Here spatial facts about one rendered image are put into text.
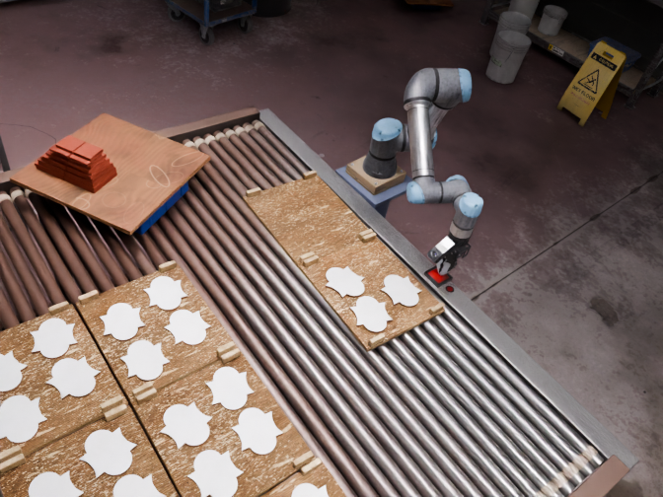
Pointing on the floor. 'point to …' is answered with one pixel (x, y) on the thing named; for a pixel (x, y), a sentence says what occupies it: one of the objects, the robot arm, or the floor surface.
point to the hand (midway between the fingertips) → (439, 272)
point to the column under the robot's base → (376, 194)
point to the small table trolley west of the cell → (178, 10)
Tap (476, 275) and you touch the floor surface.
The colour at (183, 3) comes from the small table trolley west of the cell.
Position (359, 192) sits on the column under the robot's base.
